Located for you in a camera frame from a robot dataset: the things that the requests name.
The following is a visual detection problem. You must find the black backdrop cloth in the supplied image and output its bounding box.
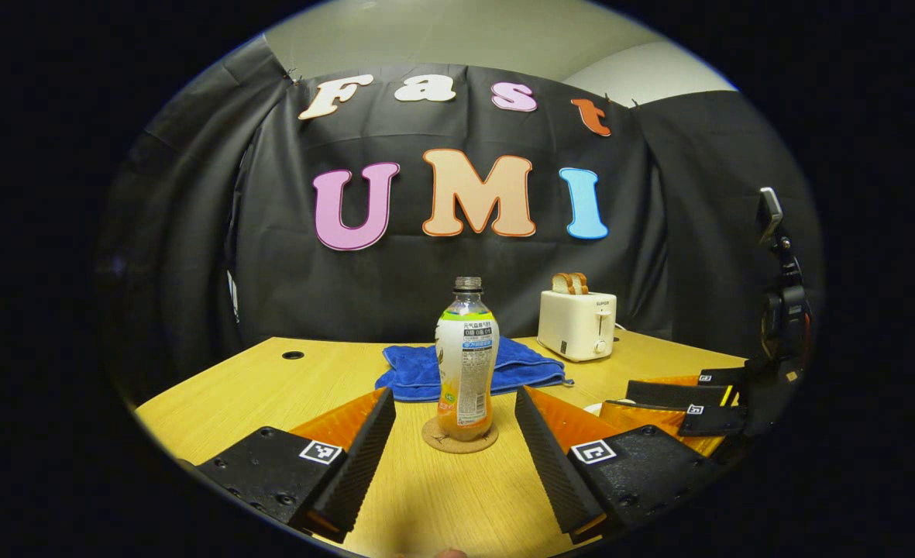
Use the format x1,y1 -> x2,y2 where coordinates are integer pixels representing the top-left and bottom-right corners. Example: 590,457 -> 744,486
97,35 -> 824,404

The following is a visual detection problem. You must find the blue towel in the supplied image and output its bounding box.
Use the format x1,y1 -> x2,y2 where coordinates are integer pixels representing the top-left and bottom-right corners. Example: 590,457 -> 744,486
374,336 -> 574,403

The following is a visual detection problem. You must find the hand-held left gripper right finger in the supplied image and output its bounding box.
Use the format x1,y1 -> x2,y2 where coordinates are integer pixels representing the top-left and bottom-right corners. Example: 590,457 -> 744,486
514,386 -> 725,545

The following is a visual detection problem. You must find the white toaster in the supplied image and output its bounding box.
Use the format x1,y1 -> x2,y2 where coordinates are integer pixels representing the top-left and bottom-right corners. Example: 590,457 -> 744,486
537,290 -> 617,363

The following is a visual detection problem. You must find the round cork coaster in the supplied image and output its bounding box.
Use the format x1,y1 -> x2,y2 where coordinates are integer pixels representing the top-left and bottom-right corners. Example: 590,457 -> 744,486
421,417 -> 500,455

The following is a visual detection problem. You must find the clear plastic water bottle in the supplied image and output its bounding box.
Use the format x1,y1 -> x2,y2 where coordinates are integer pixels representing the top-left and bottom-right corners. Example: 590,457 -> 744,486
435,277 -> 500,443

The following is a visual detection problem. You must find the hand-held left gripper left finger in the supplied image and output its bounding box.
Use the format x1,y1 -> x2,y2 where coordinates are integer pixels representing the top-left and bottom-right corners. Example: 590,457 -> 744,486
194,387 -> 397,543

